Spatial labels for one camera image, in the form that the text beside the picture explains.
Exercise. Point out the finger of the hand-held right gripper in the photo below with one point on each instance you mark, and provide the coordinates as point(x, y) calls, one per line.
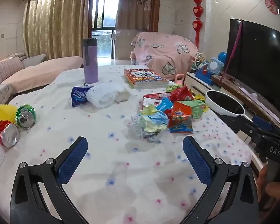
point(243, 124)
point(262, 122)

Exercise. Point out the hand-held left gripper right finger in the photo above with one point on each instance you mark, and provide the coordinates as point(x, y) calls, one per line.
point(197, 161)

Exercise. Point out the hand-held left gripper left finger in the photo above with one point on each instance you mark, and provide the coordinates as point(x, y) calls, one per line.
point(72, 161)

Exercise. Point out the white bin with black liner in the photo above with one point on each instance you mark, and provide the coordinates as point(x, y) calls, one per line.
point(224, 103)

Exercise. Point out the blue snack packet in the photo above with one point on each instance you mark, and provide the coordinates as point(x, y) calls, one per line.
point(80, 95)

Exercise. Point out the white foam fruit net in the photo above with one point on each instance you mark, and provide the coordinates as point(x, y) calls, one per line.
point(105, 94)

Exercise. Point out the person's right hand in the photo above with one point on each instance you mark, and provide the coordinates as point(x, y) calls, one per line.
point(270, 191)

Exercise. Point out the orange snack packet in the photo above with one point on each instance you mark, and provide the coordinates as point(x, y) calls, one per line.
point(179, 119)

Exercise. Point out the green drink carton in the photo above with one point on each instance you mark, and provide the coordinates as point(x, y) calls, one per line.
point(197, 109)

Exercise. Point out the white television cabinet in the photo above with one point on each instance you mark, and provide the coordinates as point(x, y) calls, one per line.
point(200, 86)

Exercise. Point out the black television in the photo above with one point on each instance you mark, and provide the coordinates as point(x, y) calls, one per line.
point(259, 63)

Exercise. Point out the crumpled coloured paper ball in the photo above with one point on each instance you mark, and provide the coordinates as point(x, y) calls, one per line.
point(149, 121)

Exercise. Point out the crushed green can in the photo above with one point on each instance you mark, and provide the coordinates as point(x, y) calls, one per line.
point(25, 117)

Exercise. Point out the blue toy cash register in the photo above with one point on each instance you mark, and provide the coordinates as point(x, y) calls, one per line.
point(204, 74)

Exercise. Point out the blue bone-shaped wrapper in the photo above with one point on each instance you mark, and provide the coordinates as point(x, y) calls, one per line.
point(164, 105)

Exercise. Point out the crushed red can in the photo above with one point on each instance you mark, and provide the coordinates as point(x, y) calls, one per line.
point(8, 134)

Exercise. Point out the blue spiky ball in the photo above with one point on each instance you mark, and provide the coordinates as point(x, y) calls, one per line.
point(222, 57)

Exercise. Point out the pink thin rod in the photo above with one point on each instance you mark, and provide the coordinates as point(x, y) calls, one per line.
point(232, 51)

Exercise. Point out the green foil pouch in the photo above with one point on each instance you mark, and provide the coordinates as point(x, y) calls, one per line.
point(172, 88)

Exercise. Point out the pink kettlebell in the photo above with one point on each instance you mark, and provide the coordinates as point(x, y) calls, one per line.
point(179, 79)

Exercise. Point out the toy ferris wheel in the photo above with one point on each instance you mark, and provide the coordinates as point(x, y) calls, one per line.
point(198, 59)

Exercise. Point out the white tissue pack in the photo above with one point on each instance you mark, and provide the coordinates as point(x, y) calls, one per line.
point(122, 96)

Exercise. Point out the yellow foam fruit net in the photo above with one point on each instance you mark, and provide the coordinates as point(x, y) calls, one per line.
point(5, 112)

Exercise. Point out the pink sofa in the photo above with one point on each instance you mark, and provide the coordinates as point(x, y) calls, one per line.
point(37, 72)

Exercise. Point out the purple thermos bottle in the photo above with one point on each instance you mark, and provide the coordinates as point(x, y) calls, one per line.
point(91, 63)

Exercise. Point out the orange children's book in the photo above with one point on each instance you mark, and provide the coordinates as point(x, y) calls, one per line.
point(144, 75)

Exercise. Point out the grey cushion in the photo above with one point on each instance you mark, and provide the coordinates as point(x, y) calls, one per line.
point(33, 60)

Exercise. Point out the pink heart-print blanket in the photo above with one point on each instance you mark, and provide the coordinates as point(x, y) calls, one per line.
point(163, 49)

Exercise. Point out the pink striped cushion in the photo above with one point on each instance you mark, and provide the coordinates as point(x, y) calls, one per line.
point(8, 70)

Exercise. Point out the red hanging knot decoration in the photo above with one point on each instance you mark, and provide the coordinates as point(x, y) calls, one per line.
point(197, 7)

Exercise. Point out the gold patterned curtain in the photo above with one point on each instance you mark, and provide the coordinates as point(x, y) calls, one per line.
point(58, 21)

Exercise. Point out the balcony glass door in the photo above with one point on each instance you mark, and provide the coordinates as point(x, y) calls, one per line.
point(103, 21)

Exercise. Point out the beige sheer curtain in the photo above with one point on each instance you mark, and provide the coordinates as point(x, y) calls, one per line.
point(133, 11)

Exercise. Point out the red round wall decoration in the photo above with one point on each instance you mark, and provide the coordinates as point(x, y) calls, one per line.
point(271, 5)

